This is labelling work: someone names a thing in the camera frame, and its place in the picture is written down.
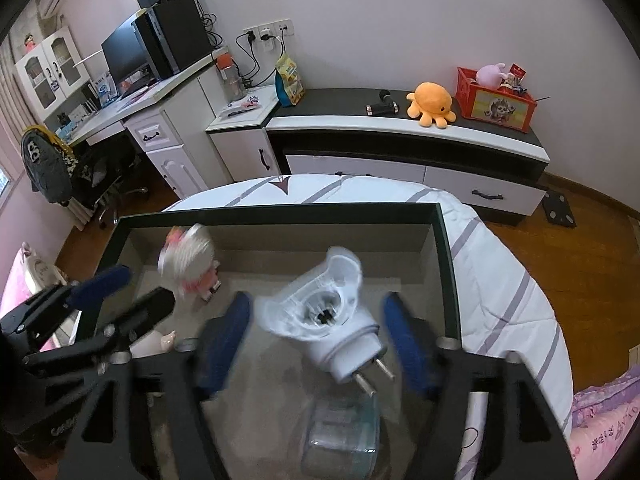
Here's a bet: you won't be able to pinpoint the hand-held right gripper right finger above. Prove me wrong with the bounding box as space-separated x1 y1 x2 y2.
381 291 583 480

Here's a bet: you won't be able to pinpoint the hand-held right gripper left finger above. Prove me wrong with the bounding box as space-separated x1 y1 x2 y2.
60 291 252 480

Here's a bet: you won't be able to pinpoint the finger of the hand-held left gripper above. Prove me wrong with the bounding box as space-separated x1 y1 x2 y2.
0 266 133 343
22 288 177 377

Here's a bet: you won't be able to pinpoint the round-headed doll figurine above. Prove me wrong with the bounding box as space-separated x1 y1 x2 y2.
156 223 216 293

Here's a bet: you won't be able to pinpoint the pink box with dark rim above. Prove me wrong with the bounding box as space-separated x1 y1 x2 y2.
60 202 463 480

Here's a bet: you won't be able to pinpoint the pale peach figurine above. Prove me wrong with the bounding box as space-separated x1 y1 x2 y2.
132 329 177 361

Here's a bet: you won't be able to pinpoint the pink and white figurine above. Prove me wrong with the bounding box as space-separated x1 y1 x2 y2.
177 260 223 303

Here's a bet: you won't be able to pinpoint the white radiator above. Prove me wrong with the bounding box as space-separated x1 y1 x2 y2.
65 197 98 233

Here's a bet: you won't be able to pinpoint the pink pillow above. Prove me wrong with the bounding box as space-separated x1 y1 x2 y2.
0 242 83 351

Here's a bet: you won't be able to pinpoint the black office chair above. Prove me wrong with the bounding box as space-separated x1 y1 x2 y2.
65 147 151 231

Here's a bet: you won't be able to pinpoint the clear plastic case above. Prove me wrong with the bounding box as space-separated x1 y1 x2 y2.
300 392 386 480

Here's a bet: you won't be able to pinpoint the grey skull hoodie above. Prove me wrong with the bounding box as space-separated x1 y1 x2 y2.
20 125 76 206

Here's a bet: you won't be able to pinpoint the white desk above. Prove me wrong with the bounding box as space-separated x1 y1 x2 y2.
42 47 236 198

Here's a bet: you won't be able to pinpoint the black and white low cabinet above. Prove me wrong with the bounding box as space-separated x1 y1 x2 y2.
265 87 551 226

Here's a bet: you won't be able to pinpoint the small white cabinet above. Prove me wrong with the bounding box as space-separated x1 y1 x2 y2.
206 85 281 183

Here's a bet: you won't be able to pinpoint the blue and white box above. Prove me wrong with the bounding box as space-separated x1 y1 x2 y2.
92 72 118 106

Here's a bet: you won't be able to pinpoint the black floor scale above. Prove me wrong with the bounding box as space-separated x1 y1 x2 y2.
542 187 578 228

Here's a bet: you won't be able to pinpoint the pink printed quilt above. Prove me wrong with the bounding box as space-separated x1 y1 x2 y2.
570 370 640 480

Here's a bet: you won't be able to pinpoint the white hutch cabinet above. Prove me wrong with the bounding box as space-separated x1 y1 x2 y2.
14 25 93 121

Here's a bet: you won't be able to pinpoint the small packets on cabinet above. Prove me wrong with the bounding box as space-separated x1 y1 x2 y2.
222 95 263 117

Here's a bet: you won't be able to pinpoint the black computer monitor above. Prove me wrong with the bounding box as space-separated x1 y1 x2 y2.
101 12 151 86

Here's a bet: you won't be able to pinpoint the black massage gun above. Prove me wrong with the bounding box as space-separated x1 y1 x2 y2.
365 90 401 117

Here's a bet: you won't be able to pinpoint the clear bottle with orange cap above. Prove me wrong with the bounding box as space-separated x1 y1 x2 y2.
216 52 247 103

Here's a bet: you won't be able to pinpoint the orange octopus plush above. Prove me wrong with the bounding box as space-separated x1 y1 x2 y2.
405 81 458 131

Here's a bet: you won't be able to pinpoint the red crate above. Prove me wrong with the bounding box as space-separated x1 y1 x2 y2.
455 66 538 134

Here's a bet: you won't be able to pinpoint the blue packet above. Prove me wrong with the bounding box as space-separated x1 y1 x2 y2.
274 72 296 107

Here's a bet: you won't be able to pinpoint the black computer tower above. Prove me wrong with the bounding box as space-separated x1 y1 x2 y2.
135 0 213 80

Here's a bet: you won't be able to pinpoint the yellow snack bag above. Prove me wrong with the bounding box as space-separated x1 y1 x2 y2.
275 52 306 106

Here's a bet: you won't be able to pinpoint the pink plush toy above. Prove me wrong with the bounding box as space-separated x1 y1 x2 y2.
475 62 508 87

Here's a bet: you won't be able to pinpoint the black cables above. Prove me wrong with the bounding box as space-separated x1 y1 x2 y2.
235 30 266 88

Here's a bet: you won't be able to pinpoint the white wall outlet strip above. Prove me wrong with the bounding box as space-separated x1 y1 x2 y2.
243 20 292 43

